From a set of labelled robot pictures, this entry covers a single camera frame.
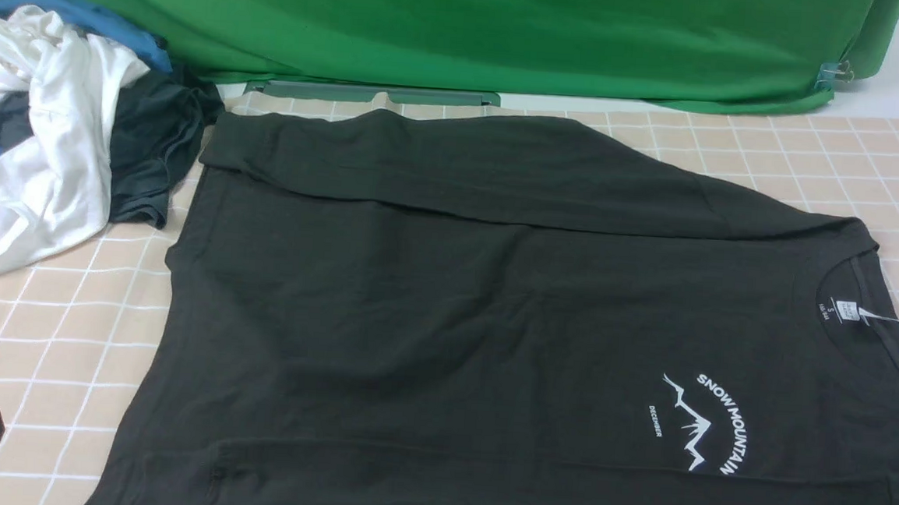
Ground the dark gray long-sleeve top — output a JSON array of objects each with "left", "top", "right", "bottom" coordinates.
[{"left": 84, "top": 110, "right": 899, "bottom": 505}]

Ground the green backdrop cloth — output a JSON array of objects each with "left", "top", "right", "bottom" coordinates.
[{"left": 0, "top": 0, "right": 899, "bottom": 126}]

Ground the dark teal crumpled garment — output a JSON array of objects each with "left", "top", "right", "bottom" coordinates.
[{"left": 0, "top": 65, "right": 224, "bottom": 230}]

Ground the white crumpled garment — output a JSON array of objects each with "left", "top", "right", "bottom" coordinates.
[{"left": 0, "top": 5, "right": 150, "bottom": 275}]

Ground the beige checked tablecloth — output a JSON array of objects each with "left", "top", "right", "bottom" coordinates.
[{"left": 0, "top": 106, "right": 899, "bottom": 505}]

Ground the metal binder clip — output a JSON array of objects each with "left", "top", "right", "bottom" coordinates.
[{"left": 813, "top": 60, "right": 855, "bottom": 91}]

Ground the blue crumpled garment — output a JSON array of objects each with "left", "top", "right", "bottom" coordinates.
[{"left": 0, "top": 0, "right": 173, "bottom": 153}]

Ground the green plastic rail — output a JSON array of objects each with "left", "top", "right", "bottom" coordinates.
[{"left": 245, "top": 79, "right": 502, "bottom": 107}]

